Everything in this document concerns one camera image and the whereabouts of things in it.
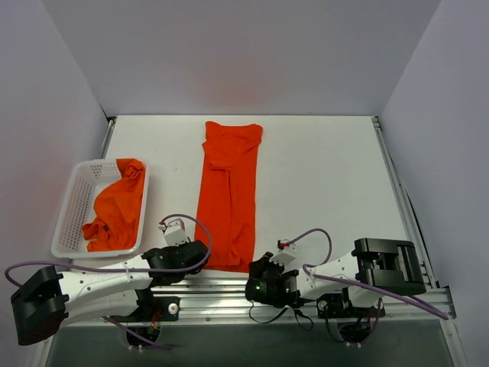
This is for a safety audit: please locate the orange t-shirt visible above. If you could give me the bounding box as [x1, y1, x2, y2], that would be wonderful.
[82, 158, 146, 252]
[196, 121, 263, 273]

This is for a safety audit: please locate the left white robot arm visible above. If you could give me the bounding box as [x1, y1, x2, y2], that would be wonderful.
[11, 240, 210, 346]

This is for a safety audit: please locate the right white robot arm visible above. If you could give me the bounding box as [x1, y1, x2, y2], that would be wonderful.
[245, 238, 426, 316]

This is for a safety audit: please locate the orange t-shirt in basket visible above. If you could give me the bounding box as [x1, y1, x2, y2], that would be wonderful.
[82, 158, 146, 252]

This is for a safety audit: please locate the white plastic basket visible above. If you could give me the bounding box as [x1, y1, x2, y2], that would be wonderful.
[50, 158, 150, 259]

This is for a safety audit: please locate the right black thin cable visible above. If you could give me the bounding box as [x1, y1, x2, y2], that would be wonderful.
[248, 297, 315, 332]

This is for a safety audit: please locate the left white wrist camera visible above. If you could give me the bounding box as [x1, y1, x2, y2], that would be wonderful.
[158, 218, 189, 246]

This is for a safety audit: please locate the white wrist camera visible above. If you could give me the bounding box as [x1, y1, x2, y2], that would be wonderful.
[269, 239, 297, 267]
[158, 218, 189, 246]

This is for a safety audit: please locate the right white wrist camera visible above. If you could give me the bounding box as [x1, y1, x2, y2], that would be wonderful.
[269, 239, 297, 267]

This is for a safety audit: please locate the aluminium front rail frame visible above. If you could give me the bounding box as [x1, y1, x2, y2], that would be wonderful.
[41, 277, 457, 328]

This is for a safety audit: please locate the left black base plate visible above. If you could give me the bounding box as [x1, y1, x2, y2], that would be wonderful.
[112, 297, 180, 323]

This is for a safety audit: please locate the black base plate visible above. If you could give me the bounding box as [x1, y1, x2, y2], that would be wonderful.
[316, 294, 378, 320]
[112, 297, 180, 323]

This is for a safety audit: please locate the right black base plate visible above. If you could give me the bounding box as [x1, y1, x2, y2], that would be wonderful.
[316, 294, 378, 320]

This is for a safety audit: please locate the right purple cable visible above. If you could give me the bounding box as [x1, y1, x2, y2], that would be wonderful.
[284, 228, 449, 320]

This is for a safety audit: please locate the purple cable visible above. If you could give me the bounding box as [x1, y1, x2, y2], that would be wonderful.
[284, 228, 449, 320]
[4, 213, 213, 349]

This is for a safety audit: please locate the left aluminium side rail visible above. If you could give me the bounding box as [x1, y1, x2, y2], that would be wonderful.
[99, 116, 117, 159]

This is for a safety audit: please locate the aluminium side rail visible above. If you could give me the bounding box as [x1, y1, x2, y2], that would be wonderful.
[371, 115, 429, 265]
[99, 116, 117, 159]

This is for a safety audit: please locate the right aluminium side rail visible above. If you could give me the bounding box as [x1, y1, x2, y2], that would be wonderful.
[371, 115, 429, 265]

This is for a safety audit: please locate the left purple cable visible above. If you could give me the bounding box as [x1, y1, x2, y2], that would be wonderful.
[4, 213, 213, 349]

